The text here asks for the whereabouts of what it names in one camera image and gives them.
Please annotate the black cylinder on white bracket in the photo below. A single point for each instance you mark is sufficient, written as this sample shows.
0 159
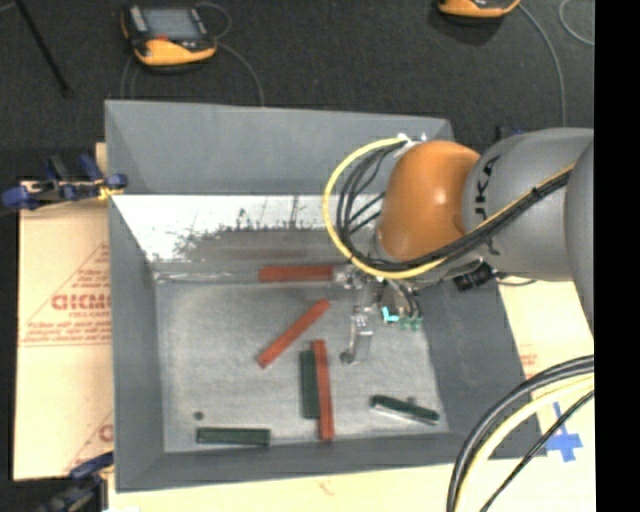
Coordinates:
472 280

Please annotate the brown cardboard board red print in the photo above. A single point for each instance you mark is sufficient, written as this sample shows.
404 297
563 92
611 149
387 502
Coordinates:
60 350

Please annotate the dark green flat block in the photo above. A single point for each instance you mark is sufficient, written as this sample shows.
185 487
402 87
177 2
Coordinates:
310 385
406 409
233 436

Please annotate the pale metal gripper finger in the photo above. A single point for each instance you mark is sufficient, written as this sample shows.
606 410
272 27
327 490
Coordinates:
353 338
366 346

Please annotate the red-brown flat block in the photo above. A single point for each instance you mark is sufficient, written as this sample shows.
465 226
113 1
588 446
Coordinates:
294 333
296 274
324 395

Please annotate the grey metal bin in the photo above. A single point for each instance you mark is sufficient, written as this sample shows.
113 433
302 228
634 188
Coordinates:
225 320

